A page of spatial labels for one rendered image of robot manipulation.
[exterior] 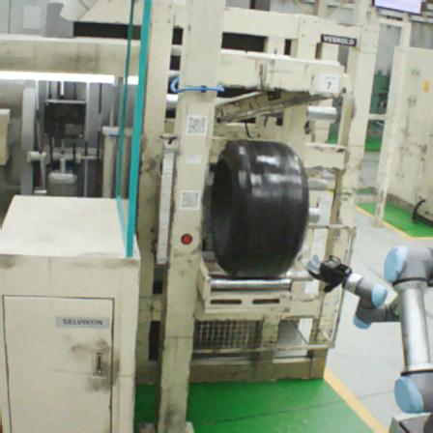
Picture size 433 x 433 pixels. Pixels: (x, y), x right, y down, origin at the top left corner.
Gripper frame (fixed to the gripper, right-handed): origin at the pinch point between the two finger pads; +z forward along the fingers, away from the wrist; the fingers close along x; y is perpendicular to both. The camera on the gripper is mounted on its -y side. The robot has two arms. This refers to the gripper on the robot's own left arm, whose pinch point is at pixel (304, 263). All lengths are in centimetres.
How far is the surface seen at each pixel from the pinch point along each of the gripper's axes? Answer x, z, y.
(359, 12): -607, 283, -112
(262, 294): 11.4, 11.6, -14.8
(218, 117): -27, 65, 31
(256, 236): 14.6, 13.2, 16.6
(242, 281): 15.3, 19.0, -9.2
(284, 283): 2.6, 7.0, -12.9
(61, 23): 19, 107, 81
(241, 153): -2.1, 33.3, 36.3
